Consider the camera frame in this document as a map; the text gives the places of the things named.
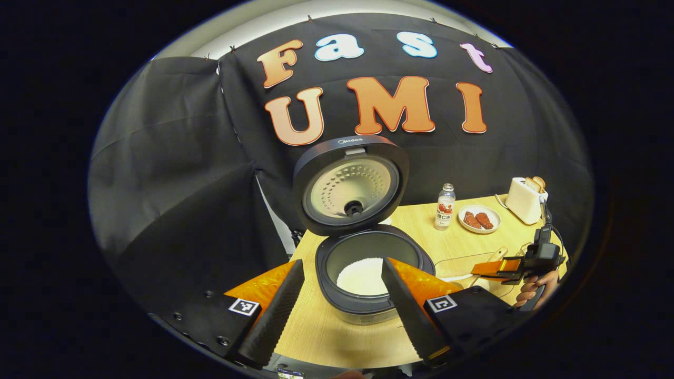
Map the clear glass container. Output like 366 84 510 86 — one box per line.
434 252 524 298

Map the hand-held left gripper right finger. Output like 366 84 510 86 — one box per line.
382 257 528 369

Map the white toaster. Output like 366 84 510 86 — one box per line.
504 176 548 225

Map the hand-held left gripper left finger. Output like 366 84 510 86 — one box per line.
149 259 306 370

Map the white round plate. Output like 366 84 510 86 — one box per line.
458 204 502 234

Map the clear plastic drink bottle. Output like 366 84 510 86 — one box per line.
434 183 457 231

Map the dark grey rice cooker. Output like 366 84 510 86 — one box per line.
292 134 437 324

